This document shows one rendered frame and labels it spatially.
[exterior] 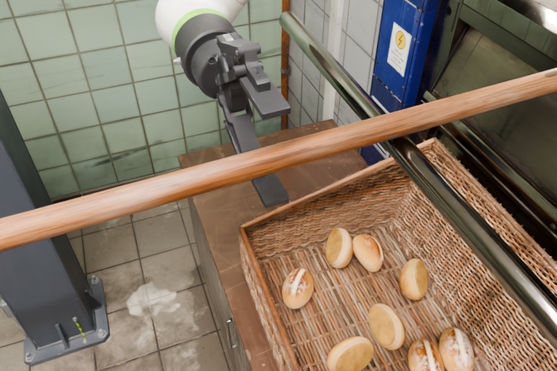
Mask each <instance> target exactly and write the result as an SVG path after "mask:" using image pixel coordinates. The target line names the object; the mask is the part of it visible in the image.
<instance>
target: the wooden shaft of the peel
mask: <svg viewBox="0 0 557 371"><path fill-rule="evenodd" d="M556 91H557V68H555V69H552V70H546V71H543V72H540V73H536V74H533V75H527V76H525V77H521V78H518V79H513V80H509V81H507V82H503V83H500V84H494V85H491V86H487V87H485V88H481V89H476V90H473V91H469V92H466V93H463V94H458V95H454V96H451V97H448V98H445V99H440V100H436V101H433V102H429V103H426V104H420V105H418V106H414V107H411V108H406V109H402V110H400V111H396V112H393V113H387V114H384V115H380V116H378V117H374V118H369V119H366V120H362V121H360V122H356V123H351V124H347V125H344V126H341V127H338V128H333V129H329V130H326V131H322V132H317V133H314V134H311V135H307V136H304V137H299V138H295V139H293V140H289V141H286V142H281V143H277V144H274V145H271V146H267V147H262V148H259V149H255V150H253V151H249V152H244V153H240V154H237V155H234V156H231V157H226V158H222V159H219V160H215V161H210V162H207V163H204V164H200V165H197V166H192V167H188V168H186V169H182V170H179V171H174V172H170V173H167V174H164V175H160V176H155V177H152V178H148V179H146V180H142V181H137V182H134V183H130V184H127V185H122V186H119V187H115V188H112V189H109V190H103V191H100V192H97V193H94V194H90V195H85V196H81V197H79V198H75V199H72V200H67V201H63V202H60V203H57V204H53V205H48V206H45V207H41V208H39V209H35V210H30V211H27V212H23V213H20V214H15V215H12V216H8V217H5V218H2V219H0V252H4V251H7V250H10V249H13V248H18V247H21V246H24V245H27V244H30V243H35V242H38V241H42V240H44V239H49V238H52V237H55V236H58V235H62V234H67V233H69V232H73V231H76V230H78V229H83V228H87V227H90V226H93V225H96V224H101V223H104V222H107V221H110V220H113V219H118V218H121V217H124V216H127V215H131V214H136V213H138V212H141V211H144V210H150V209H152V208H156V207H158V206H162V205H167V204H170V203H172V202H176V201H179V200H184V199H187V198H190V197H193V196H196V195H201V194H204V193H207V192H210V191H213V190H219V189H221V188H225V187H227V186H232V185H235V184H239V183H241V182H245V181H250V180H253V179H256V178H259V177H262V176H267V175H270V174H273V173H276V172H279V171H284V170H287V169H290V168H294V167H296V166H301V165H304V164H308V163H310V162H314V161H319V160H321V159H325V158H328V157H333V156H335V155H339V154H342V153H345V152H350V151H353V150H356V149H359V148H363V147H367V146H370V145H373V144H376V143H379V142H384V141H388V140H390V139H394V138H397V137H402V136H404V135H408V134H411V133H416V132H419V131H422V130H425V129H428V128H433V127H436V126H439V125H442V124H445V123H451V122H453V121H457V120H459V119H462V118H467V117H471V116H473V115H477V114H480V113H485V112H488V111H491V110H493V109H497V108H502V107H505V106H508V105H511V104H516V103H519V102H522V101H525V100H528V99H533V98H536V97H540V96H542V95H546V94H551V93H554V92H556Z"/></svg>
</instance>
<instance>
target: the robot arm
mask: <svg viewBox="0 0 557 371"><path fill-rule="evenodd" d="M248 1H249V0H159V1H158V3H157V7H156V11H155V22H156V27H157V31H158V33H159V35H160V37H161V38H162V39H163V41H164V42H165V43H166V44H167V45H168V46H169V47H171V48H172V49H173V50H174V52H175V54H176V56H177V58H176V59H175V60H173V62H174V64H179V65H181V66H182V68H183V70H184V72H185V74H186V77H187V78H188V79H189V80H190V81H191V82H192V83H193V84H194V85H195V86H197V87H199V88H200V90H201V91H202V92H203V93H204V94H205V95H206V96H208V97H210V98H212V99H216V100H218V103H219V105H220V107H221V108H222V110H223V113H224V115H225V120H224V121H223V126H224V127H225V130H226V131H227V133H228V135H229V137H230V141H231V143H232V146H233V148H234V150H235V155H237V154H240V153H244V152H249V151H253V150H255V149H259V148H260V147H259V143H258V140H257V137H256V135H255V131H254V127H253V124H252V122H251V119H252V117H253V116H254V115H253V112H252V109H251V107H250V104H249V100H250V101H251V103H252V104H253V105H254V107H255V109H256V110H257V112H258V113H259V116H260V117H261V118H262V119H263V120H265V119H270V118H276V117H279V116H283V115H285V114H290V113H291V107H290V105H289V104H288V102H287V101H286V99H285V98H284V97H283V96H282V94H281V93H280V92H279V90H278V89H277V87H276V86H275V84H274V83H273V81H272V80H271V79H270V78H269V76H268V75H267V74H266V73H264V65H263V63H262V61H261V60H260V61H258V56H257V55H259V54H261V46H260V44H259V43H258V42H254V41H247V40H244V39H243V37H242V36H241V35H239V34H238V33H237V31H236V30H235V29H234V28H233V26H232V25H231V23H232V22H233V21H234V19H235V18H236V17H237V15H238V14H239V12H240V11H241V9H242V8H243V7H244V5H245V4H246V3H247V2H248ZM244 110H245V111H246V114H241V115H238V116H237V113H238V112H241V111H244ZM251 182H252V184H253V186H254V188H255V190H256V191H257V193H258V195H259V198H260V199H261V201H262V203H263V205H264V207H265V208H268V207H271V206H274V205H279V204H282V203H285V202H288V201H289V196H288V193H287V191H286V190H285V189H284V187H283V185H282V183H281V181H280V180H279V178H278V177H277V175H276V173H273V174H270V175H267V176H262V177H259V178H256V179H253V180H251Z"/></svg>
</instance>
